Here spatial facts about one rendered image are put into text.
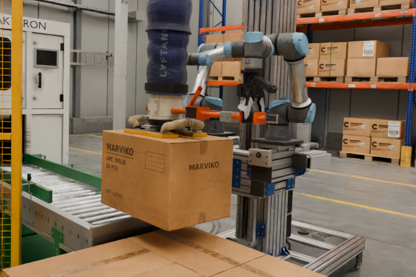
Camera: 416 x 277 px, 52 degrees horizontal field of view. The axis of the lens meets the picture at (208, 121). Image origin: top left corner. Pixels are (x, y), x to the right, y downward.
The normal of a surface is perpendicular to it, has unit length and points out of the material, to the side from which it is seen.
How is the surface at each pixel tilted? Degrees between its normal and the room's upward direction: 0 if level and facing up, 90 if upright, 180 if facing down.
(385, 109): 90
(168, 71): 74
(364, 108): 90
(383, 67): 89
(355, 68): 89
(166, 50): 70
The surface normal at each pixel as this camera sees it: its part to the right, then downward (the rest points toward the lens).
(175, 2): 0.43, -0.21
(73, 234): -0.71, 0.02
